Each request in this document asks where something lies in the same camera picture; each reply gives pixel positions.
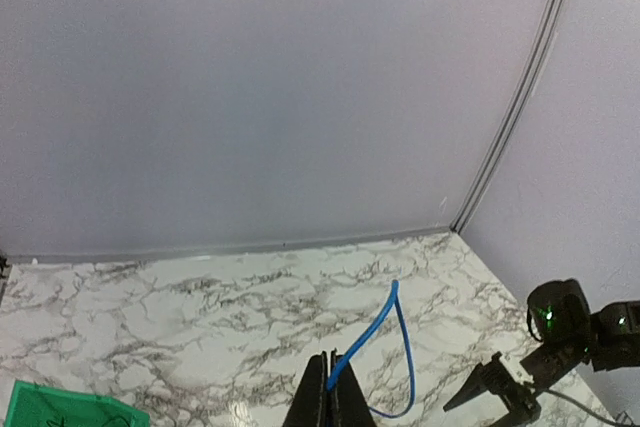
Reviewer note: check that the right aluminium frame post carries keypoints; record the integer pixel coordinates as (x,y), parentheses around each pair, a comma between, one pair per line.
(539,53)

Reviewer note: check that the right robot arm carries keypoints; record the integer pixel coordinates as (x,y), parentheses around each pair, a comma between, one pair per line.
(568,333)

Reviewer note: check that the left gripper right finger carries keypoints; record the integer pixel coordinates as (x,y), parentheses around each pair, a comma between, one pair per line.
(347,406)

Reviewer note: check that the far green storage bin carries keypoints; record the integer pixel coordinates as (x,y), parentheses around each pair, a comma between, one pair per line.
(38,405)

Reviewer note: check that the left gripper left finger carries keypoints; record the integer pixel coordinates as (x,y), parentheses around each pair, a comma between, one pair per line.
(309,407)

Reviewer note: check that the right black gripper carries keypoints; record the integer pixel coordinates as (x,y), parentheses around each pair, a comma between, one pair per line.
(520,399)

